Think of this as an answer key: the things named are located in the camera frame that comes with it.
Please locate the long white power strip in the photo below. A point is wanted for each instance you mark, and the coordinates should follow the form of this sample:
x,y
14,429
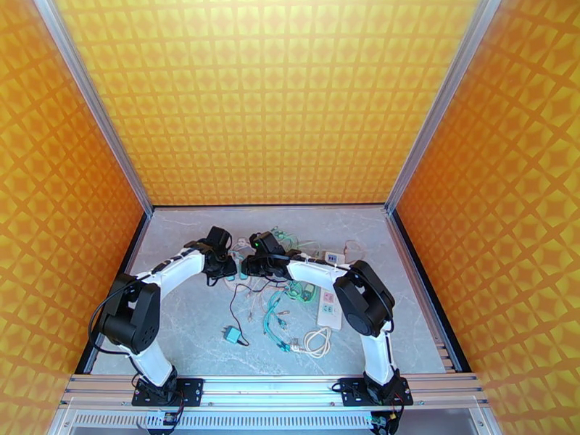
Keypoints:
x,y
330,318

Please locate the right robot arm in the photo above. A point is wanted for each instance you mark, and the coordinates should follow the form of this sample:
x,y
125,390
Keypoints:
x,y
362,298

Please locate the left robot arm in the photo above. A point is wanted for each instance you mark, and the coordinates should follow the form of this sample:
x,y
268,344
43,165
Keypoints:
x,y
127,311

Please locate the perforated metal panel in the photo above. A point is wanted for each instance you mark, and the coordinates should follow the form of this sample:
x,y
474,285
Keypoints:
x,y
272,421

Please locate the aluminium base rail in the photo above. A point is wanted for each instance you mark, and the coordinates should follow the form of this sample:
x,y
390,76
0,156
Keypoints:
x,y
272,393

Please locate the aluminium frame post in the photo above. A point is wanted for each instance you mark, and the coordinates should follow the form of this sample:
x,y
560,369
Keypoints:
x,y
442,98
93,98

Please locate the ribbed aluminium side rail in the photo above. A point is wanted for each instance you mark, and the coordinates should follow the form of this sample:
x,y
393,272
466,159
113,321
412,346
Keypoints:
x,y
447,356

